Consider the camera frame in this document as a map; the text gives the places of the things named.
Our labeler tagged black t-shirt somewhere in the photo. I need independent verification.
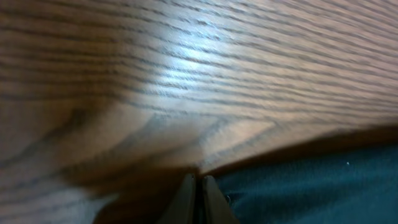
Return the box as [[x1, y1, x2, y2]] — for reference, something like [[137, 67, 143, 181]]
[[216, 145, 397, 224]]

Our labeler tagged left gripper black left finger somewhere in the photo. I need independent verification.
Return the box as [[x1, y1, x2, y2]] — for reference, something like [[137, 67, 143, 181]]
[[157, 174, 196, 224]]

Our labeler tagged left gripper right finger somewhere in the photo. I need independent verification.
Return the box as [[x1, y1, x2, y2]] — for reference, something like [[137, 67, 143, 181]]
[[202, 175, 239, 224]]

